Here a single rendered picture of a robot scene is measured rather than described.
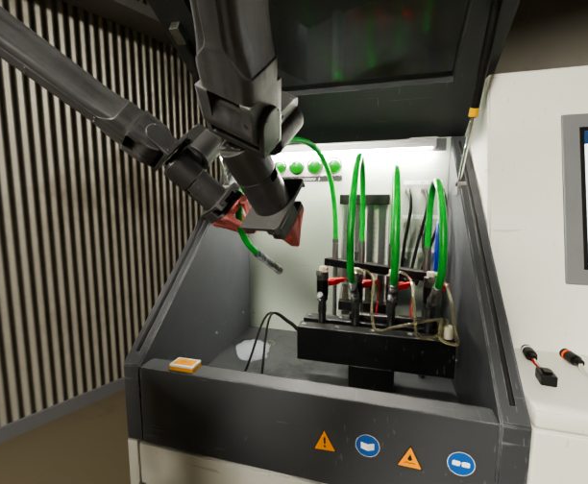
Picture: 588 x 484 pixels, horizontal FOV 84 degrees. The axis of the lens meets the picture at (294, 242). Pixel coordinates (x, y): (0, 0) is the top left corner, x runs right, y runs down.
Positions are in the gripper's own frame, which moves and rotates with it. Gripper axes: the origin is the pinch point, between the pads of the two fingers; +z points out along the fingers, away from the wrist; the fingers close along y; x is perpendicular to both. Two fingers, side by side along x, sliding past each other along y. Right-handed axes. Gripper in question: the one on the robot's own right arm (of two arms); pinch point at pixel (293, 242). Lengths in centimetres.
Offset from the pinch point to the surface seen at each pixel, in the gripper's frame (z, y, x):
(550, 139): 15, 43, -37
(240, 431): 21.8, -27.2, 8.5
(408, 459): 25.9, -21.1, -19.2
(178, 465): 26.4, -36.5, 21.4
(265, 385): 16.1, -19.5, 4.0
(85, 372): 110, -31, 183
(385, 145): 19, 52, -1
